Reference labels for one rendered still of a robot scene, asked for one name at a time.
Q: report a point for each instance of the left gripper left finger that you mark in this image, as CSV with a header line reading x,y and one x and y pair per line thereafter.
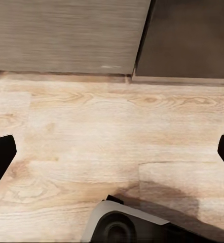
x,y
8,151

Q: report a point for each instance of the dishwasher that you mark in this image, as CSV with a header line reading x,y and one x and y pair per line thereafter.
x,y
88,36

